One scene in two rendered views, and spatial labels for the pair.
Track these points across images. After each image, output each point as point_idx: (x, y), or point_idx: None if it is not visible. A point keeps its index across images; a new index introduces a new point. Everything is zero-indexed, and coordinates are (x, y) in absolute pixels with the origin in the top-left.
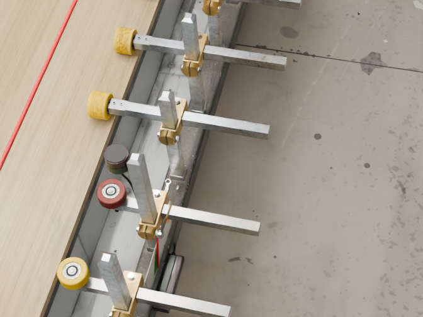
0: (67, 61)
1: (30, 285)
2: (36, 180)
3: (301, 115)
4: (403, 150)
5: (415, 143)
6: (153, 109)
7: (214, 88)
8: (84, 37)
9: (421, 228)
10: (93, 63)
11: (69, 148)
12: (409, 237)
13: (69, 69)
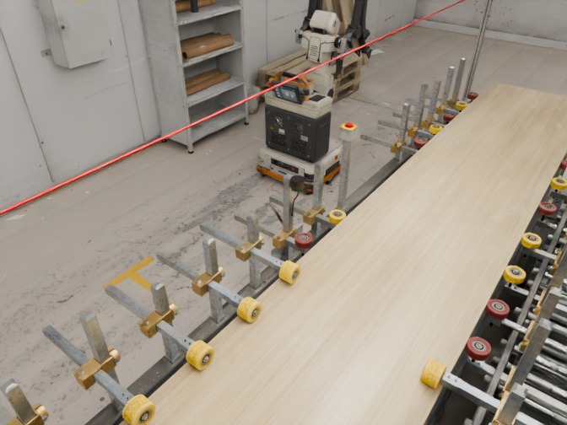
0: (299, 324)
1: (360, 216)
2: (346, 256)
3: None
4: (69, 400)
5: (56, 400)
6: (258, 252)
7: (197, 329)
8: (278, 340)
9: (112, 346)
10: (280, 315)
11: (319, 266)
12: (124, 343)
13: (300, 317)
